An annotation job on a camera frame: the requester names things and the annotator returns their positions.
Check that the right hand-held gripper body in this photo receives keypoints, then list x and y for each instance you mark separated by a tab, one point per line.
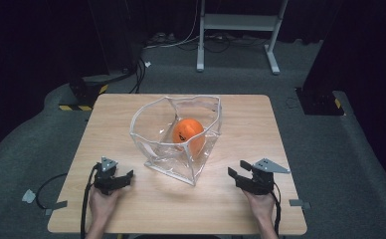
260	182

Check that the white crumpled scrap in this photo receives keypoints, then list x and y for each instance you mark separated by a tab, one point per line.
28	196

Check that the white metal stand frame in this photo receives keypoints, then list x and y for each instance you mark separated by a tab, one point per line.
237	22

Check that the person's right hand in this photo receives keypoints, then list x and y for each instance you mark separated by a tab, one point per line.
262	205

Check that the grey tape strip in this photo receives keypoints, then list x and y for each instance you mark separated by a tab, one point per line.
56	205
298	203

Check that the small white tag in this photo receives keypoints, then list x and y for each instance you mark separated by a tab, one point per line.
147	64

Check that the orange round fruit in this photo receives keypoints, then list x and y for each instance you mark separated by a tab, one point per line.
189	132

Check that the clear plastic bag white trim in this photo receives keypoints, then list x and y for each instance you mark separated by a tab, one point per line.
154	132

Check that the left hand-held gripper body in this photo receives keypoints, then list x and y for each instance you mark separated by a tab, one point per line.
106	181

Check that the black square stand base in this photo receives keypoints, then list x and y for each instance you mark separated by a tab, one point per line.
317	103

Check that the black stand base hazard striped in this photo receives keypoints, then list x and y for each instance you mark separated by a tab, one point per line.
81	94

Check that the person's left hand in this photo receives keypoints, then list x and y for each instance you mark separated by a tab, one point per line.
103	205

